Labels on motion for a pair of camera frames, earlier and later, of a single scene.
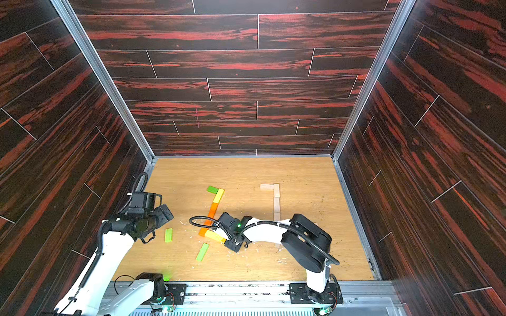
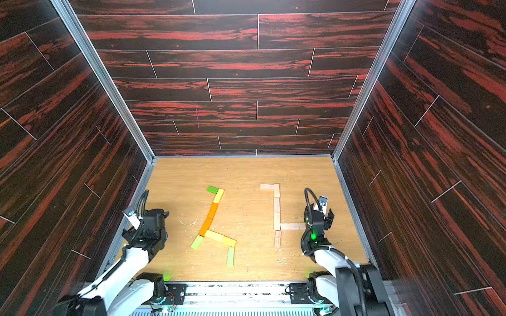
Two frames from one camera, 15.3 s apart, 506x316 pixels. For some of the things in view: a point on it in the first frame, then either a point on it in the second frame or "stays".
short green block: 212,189 stays
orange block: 213,210 stays
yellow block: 219,195 stays
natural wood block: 277,205 stays
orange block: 202,231 stays
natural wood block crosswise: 267,186 stays
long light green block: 202,252 → 230,256
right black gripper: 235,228 → 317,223
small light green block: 168,235 → 197,242
